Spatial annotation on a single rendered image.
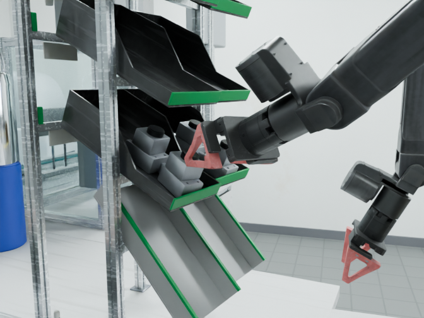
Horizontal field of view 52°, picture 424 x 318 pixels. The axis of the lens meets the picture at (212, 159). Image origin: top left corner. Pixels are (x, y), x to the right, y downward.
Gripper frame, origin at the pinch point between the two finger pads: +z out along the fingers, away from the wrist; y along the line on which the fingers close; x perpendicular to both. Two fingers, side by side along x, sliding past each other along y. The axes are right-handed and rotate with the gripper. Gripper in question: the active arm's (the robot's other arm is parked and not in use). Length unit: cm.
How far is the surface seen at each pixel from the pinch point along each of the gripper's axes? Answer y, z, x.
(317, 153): -288, 153, -49
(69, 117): 11.9, 19.4, -15.5
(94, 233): -29, 93, -5
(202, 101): -0.5, -1.1, -9.6
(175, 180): 3.4, 5.9, 1.3
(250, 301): -31, 31, 27
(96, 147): 10.2, 15.6, -8.3
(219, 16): -115, 77, -101
